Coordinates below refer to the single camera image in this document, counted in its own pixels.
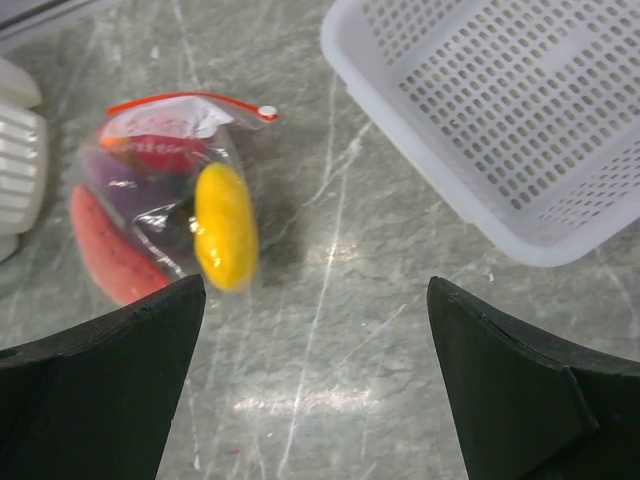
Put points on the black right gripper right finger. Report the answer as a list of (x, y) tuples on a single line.
[(528, 404)]

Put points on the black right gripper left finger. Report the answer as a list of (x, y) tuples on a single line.
[(97, 401)]

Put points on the fake watermelon slice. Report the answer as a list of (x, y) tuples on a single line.
[(121, 271)]

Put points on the purple fake eggplant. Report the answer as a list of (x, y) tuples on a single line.
[(155, 211)]

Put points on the yellow fake lemon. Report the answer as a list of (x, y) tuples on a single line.
[(226, 242)]

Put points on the clear zip top bag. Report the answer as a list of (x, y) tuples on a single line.
[(207, 116)]

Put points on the red fake pomegranate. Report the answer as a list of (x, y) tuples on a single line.
[(151, 153)]

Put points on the white oval dish rack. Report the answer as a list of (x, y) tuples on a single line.
[(24, 155)]

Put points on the white rectangular perforated basket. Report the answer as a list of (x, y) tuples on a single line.
[(522, 115)]

